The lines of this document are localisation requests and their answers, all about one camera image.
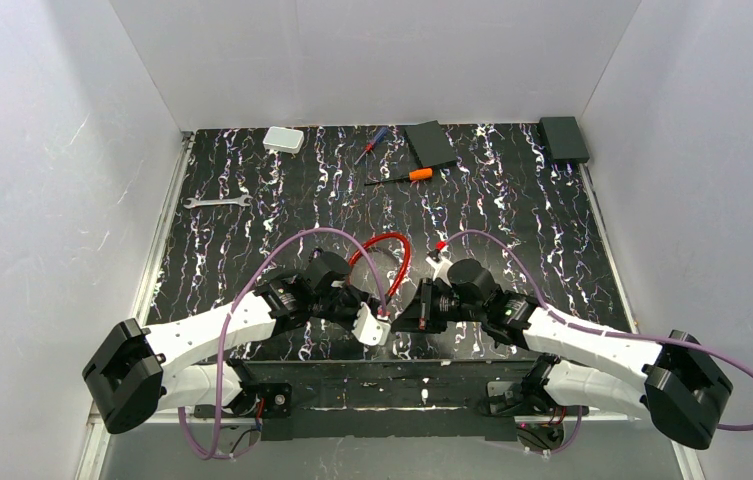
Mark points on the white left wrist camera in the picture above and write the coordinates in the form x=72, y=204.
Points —
x=369, y=329

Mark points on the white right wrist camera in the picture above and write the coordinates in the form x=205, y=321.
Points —
x=439, y=262

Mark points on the orange handled screwdriver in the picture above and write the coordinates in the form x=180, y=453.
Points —
x=413, y=176

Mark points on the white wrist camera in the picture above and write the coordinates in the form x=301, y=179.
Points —
x=439, y=262
x=369, y=329

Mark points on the black flat plate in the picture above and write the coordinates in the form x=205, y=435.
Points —
x=430, y=145

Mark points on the black electronics box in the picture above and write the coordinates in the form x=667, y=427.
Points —
x=563, y=140

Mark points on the blue red screwdriver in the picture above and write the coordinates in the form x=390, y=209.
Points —
x=374, y=141

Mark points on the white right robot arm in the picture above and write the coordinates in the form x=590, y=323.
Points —
x=671, y=381

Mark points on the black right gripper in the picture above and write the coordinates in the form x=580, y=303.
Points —
x=424, y=307

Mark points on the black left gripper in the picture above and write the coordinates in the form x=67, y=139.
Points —
x=347, y=305

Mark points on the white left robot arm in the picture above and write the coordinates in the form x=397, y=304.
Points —
x=137, y=371

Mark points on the silver open-end wrench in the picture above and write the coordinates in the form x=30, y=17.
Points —
x=241, y=201

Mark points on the white plastic box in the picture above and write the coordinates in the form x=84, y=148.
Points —
x=283, y=139

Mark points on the red cable lock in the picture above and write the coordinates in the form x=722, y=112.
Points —
x=400, y=257

